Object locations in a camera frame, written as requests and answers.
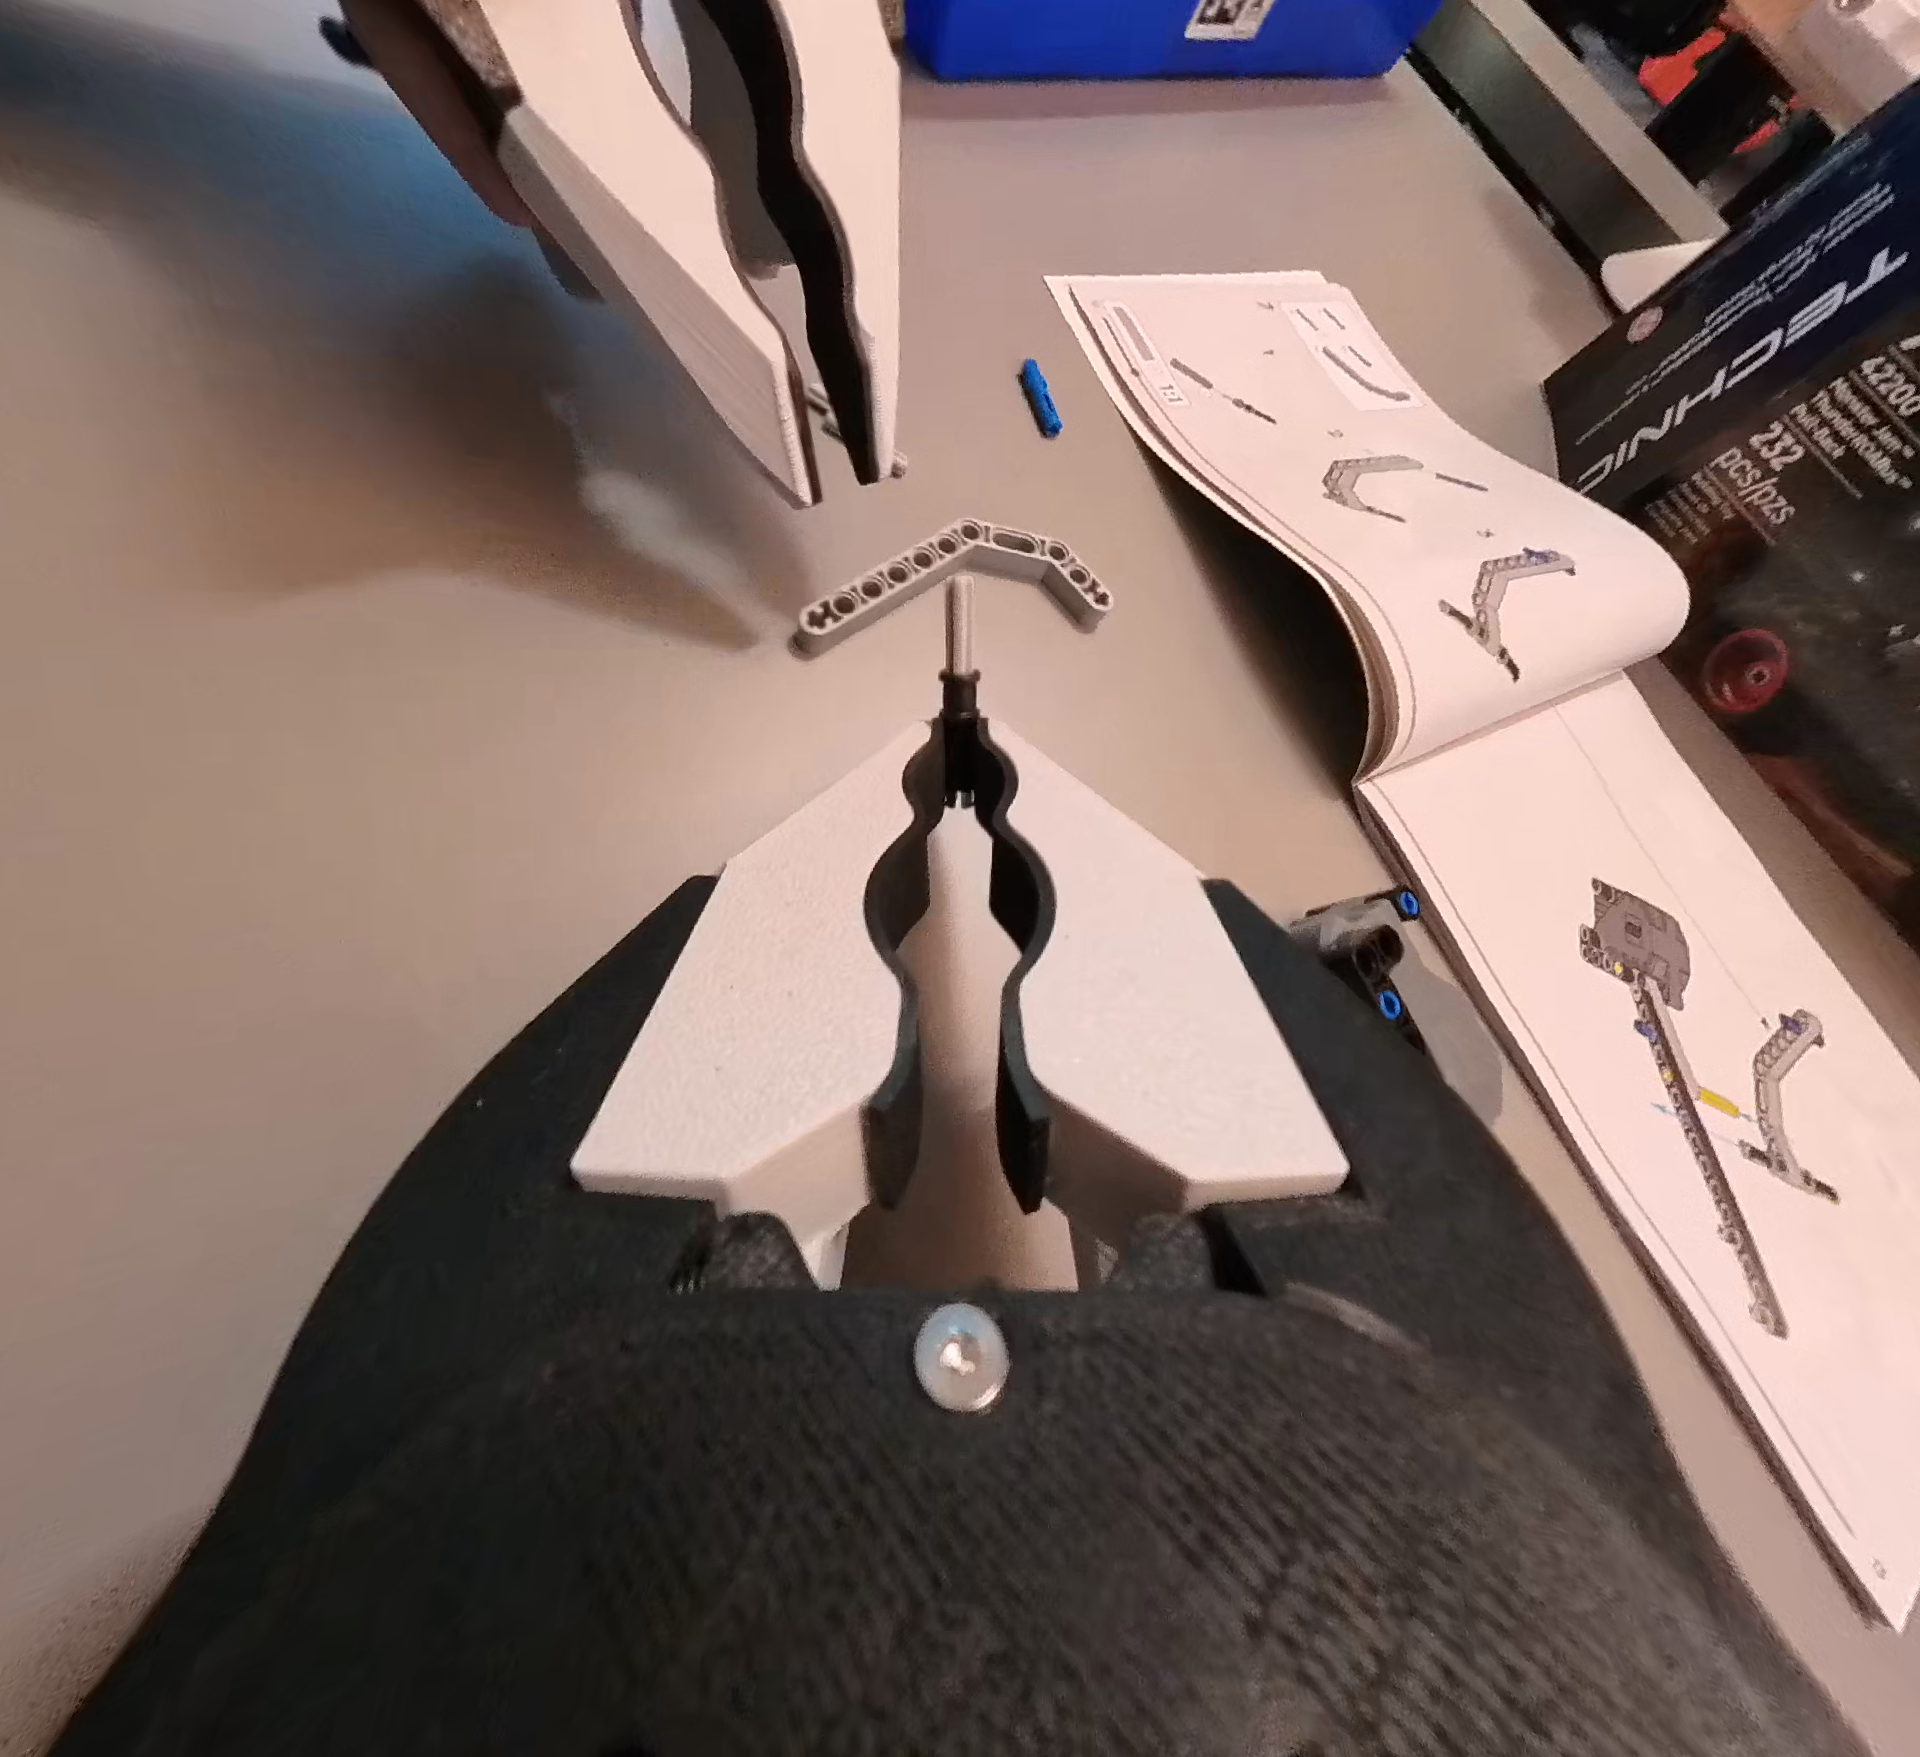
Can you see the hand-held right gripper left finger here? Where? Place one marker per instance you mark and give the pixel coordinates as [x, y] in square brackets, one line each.
[751, 1025]

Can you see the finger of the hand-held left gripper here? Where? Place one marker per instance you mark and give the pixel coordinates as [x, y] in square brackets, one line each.
[840, 137]
[599, 107]

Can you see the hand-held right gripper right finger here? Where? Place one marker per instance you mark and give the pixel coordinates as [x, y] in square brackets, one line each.
[1169, 1039]

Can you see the short grey axle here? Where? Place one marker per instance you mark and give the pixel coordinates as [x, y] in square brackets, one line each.
[886, 463]

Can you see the blue pin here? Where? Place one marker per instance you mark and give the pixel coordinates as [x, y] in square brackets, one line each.
[1045, 397]

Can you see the grey bent beam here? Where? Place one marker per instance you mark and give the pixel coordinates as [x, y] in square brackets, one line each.
[902, 575]

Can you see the grey desk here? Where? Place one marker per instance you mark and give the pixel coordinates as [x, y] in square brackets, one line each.
[299, 811]

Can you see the grey motor block assembly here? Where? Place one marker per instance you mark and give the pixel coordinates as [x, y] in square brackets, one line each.
[1358, 954]

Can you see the open instruction booklet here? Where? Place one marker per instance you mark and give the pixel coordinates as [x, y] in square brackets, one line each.
[1500, 540]

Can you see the black toy set box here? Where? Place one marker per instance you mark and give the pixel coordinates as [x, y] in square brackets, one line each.
[1797, 437]

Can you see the grey metal rail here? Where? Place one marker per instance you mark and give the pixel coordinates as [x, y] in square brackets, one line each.
[1575, 137]

